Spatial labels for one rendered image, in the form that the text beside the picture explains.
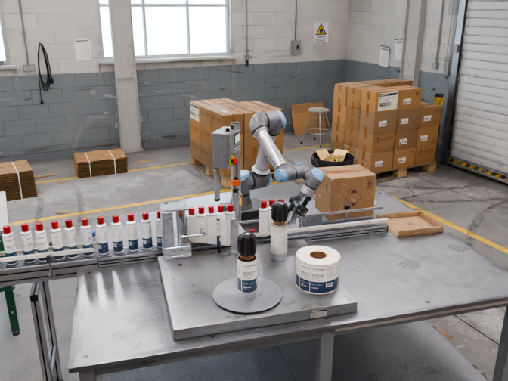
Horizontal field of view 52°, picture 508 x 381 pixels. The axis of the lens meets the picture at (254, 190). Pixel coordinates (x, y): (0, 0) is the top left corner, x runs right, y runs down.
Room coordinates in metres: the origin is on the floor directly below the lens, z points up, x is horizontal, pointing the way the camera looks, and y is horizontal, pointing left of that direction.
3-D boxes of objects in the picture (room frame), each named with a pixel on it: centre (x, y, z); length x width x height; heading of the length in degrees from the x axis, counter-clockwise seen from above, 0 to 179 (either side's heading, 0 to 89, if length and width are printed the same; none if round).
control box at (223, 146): (2.72, 0.15, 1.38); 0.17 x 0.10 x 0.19; 160
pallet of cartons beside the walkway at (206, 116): (6.69, 0.25, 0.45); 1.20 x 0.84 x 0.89; 27
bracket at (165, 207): (2.46, 0.40, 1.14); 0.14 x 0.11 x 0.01; 105
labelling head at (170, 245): (2.47, 0.40, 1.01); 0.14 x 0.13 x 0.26; 105
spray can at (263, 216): (2.68, -0.05, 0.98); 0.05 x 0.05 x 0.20
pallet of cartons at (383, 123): (6.75, -1.71, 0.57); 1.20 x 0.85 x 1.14; 118
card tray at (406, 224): (2.93, -0.94, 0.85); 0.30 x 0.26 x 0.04; 105
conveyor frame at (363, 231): (2.67, 0.02, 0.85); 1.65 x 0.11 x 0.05; 105
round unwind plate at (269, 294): (2.04, 0.03, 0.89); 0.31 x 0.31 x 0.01
